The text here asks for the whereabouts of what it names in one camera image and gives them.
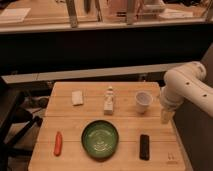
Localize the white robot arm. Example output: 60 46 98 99
159 61 213 124

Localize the green ceramic bowl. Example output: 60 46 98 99
81 120 119 160

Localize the black rectangular bar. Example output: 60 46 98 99
139 134 150 160

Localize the black chair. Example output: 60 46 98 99
0 76 43 171

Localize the white paper sheet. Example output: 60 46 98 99
0 8 30 23

